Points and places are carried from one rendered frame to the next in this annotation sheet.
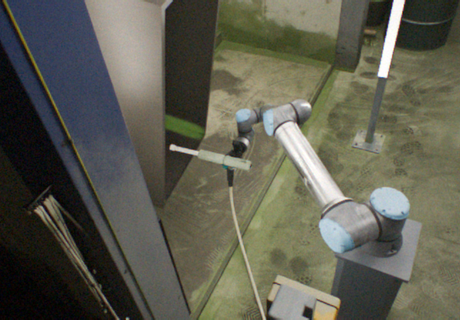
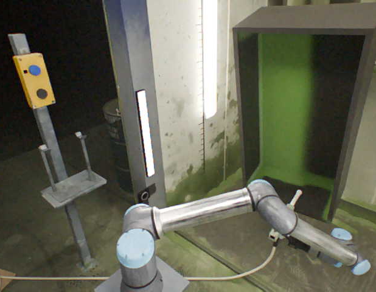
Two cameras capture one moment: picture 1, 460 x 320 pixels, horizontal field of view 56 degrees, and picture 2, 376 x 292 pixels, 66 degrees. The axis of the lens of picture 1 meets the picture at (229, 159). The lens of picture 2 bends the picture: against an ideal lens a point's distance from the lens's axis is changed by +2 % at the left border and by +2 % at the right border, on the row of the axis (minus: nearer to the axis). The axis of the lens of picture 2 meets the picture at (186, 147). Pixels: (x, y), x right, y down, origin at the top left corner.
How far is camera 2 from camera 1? 2.02 m
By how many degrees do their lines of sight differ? 78
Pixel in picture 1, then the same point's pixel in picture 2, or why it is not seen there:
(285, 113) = (260, 190)
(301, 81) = not seen: outside the picture
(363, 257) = not seen: hidden behind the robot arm
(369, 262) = not seen: hidden behind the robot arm
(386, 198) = (137, 239)
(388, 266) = (114, 281)
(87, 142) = (110, 13)
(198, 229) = (258, 249)
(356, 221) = (132, 217)
